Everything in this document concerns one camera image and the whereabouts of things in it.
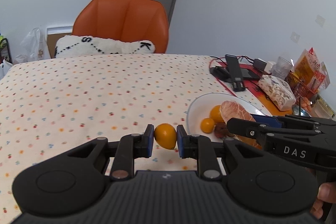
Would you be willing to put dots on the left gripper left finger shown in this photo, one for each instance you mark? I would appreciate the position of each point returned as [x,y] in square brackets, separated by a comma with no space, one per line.
[129,148]

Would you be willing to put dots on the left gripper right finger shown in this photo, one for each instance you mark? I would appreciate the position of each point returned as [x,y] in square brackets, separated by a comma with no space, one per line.
[200,148]

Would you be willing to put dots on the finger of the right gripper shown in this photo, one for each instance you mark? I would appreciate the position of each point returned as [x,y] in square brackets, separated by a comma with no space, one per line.
[244,128]
[267,120]

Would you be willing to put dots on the small orange mandarin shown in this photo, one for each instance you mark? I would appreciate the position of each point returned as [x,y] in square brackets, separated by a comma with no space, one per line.
[165,135]
[207,125]

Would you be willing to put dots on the dark red plum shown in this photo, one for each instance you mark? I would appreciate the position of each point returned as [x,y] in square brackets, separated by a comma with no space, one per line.
[221,131]

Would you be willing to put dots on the peeled pomelo segment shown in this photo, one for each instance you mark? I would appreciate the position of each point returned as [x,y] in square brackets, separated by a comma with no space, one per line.
[232,109]

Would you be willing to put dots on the person's right hand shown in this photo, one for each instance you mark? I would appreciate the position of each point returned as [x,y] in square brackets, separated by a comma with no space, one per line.
[326,193]

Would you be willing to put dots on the small orange front mandarin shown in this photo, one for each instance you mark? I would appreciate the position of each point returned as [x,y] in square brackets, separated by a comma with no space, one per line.
[165,135]

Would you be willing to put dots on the white plate blue rim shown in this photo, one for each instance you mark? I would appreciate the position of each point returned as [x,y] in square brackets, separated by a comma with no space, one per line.
[200,109]

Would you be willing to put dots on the dotted cream tablecloth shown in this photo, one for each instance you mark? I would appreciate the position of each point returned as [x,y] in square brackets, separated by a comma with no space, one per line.
[51,106]

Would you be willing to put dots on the red orange table mat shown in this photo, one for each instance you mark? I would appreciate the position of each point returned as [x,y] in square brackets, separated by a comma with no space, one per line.
[253,92]

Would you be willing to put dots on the black flat device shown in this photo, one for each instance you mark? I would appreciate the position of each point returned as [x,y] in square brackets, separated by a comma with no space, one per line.
[249,75]

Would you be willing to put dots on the clear glass cup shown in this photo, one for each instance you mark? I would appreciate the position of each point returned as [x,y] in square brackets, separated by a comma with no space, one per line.
[282,68]

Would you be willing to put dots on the black power adapter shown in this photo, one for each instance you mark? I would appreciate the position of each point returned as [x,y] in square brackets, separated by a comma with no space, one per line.
[259,64]

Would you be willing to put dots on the orange snack package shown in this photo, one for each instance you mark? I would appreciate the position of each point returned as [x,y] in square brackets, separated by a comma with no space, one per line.
[311,71]

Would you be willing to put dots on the white fluffy letter cushion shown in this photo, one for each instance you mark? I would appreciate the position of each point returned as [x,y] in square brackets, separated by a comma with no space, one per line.
[76,46]

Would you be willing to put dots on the orange leather chair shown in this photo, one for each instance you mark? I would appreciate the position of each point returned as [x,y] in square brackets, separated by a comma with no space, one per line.
[125,20]

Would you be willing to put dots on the white plastic bag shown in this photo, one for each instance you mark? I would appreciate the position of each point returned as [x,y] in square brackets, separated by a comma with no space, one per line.
[34,48]

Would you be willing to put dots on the dark wire basket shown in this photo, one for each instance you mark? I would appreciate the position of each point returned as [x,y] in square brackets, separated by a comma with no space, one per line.
[299,89]

